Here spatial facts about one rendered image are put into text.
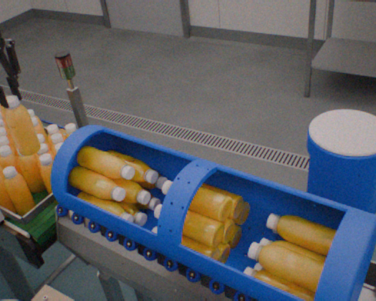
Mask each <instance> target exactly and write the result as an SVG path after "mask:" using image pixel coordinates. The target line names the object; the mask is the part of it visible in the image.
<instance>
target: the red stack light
mask: <svg viewBox="0 0 376 301"><path fill-rule="evenodd" d="M55 60H56V63H57V67H58V68H68V67H70V66H71V65H72V58H71V55H69V56H68V57H67V58H63V59H57V58H55Z"/></svg>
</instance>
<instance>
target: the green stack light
mask: <svg viewBox="0 0 376 301"><path fill-rule="evenodd" d="M58 70H59V73H60V76H61V78H62V79H69V78H73V77H75V75H76V72H75V69H74V65H73V63H72V65H71V66H70V67H68V68H58Z"/></svg>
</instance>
